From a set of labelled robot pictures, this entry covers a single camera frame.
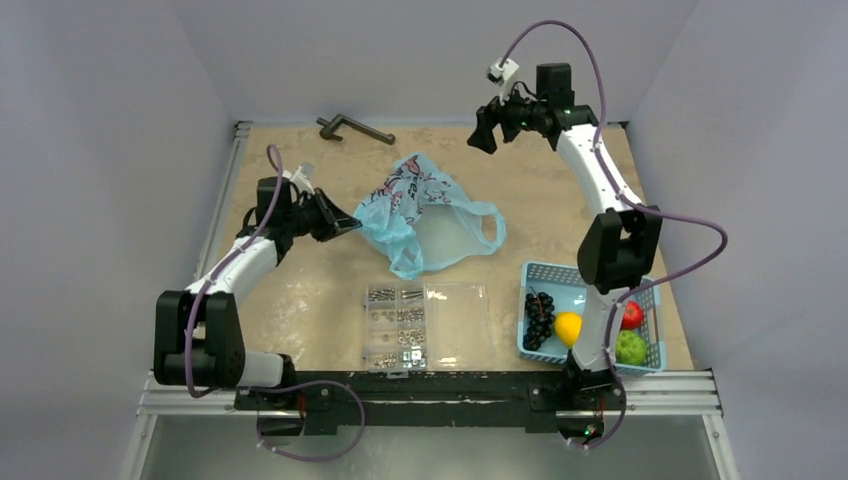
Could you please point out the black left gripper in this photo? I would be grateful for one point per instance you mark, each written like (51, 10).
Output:
(333, 221)

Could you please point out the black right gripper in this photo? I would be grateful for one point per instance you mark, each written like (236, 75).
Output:
(499, 120)

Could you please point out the light blue printed plastic bag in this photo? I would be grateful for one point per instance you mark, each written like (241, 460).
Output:
(423, 221)

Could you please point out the dark fake grape bunch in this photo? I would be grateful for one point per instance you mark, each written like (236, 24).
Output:
(539, 310)

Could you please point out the yellow fake lemon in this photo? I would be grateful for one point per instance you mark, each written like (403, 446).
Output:
(567, 327)

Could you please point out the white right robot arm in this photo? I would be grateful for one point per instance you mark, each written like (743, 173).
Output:
(620, 245)

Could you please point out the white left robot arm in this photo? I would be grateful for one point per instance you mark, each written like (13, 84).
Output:
(198, 336)

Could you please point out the red fake apple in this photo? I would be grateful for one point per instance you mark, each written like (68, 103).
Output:
(633, 316)

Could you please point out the clear plastic organizer box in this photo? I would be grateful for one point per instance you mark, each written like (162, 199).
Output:
(427, 326)

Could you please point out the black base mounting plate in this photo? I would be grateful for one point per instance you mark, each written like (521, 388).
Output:
(535, 401)

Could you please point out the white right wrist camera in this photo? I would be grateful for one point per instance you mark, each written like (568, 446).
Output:
(503, 73)

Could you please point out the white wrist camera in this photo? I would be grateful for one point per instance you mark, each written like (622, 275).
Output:
(301, 178)
(503, 73)

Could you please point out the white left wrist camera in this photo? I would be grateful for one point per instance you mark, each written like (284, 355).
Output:
(301, 178)

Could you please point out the dark metal crank handle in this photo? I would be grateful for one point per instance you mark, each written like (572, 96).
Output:
(329, 129)

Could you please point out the aluminium extrusion rail frame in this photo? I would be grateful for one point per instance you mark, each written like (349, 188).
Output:
(311, 307)

